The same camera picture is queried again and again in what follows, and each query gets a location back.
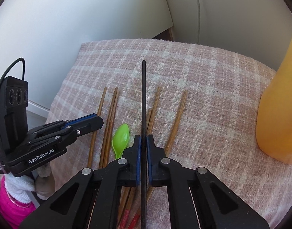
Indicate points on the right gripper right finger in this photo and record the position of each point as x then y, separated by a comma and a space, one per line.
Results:
158, 175

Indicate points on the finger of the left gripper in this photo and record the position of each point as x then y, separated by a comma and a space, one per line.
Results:
88, 120
85, 130

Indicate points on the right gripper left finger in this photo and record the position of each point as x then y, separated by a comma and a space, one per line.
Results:
130, 173

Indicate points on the green plastic spoon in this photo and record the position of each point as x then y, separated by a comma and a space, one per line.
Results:
120, 140

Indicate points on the black chopstick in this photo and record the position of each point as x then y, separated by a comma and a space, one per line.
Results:
143, 149

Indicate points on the pink sleeve forearm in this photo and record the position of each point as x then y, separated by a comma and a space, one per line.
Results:
11, 210

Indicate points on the left hand white glove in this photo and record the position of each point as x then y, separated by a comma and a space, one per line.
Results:
19, 187

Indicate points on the pink checked cloth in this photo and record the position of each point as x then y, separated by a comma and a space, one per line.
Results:
218, 125

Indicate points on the yellow plastic container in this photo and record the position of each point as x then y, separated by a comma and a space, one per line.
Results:
274, 120

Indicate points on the black camera box left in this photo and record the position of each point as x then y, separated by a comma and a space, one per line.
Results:
13, 113

